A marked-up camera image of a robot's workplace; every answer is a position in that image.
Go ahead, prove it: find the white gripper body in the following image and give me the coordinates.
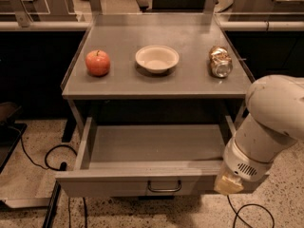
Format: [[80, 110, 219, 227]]
[[223, 138, 272, 181]]

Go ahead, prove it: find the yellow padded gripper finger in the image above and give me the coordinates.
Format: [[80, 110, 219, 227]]
[[214, 162, 244, 196]]

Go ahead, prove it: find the grey top drawer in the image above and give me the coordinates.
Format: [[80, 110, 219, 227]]
[[56, 116, 235, 197]]

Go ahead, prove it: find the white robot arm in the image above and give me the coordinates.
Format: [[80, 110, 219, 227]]
[[214, 75, 304, 195]]

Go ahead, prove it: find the grey drawer cabinet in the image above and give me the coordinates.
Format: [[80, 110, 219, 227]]
[[62, 13, 251, 130]]

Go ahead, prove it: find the crushed metal can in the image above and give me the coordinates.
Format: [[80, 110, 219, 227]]
[[209, 46, 233, 78]]

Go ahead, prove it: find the white bowl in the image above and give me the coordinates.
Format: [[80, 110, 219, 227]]
[[135, 45, 180, 74]]

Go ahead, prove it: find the red apple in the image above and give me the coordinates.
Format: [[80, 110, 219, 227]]
[[85, 50, 110, 77]]

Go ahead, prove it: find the black floor bar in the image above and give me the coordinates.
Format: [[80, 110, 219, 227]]
[[43, 181, 61, 228]]

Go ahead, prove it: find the dark object left edge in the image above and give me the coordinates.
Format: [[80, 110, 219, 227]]
[[0, 102, 27, 173]]

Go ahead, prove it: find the black cable right floor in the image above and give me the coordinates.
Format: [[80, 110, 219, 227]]
[[226, 194, 276, 228]]

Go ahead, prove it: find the black cable floor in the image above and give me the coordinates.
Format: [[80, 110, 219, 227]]
[[226, 194, 276, 228], [9, 125, 79, 172]]

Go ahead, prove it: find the white rail right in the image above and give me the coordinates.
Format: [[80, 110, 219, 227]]
[[219, 22, 304, 31]]

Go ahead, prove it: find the white rail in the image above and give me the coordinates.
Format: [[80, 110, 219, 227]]
[[219, 22, 304, 31], [0, 21, 90, 31]]

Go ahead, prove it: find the black cable left floor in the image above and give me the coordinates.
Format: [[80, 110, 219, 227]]
[[9, 125, 79, 172]]

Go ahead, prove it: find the white rail left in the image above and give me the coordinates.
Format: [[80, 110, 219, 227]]
[[0, 21, 90, 31]]

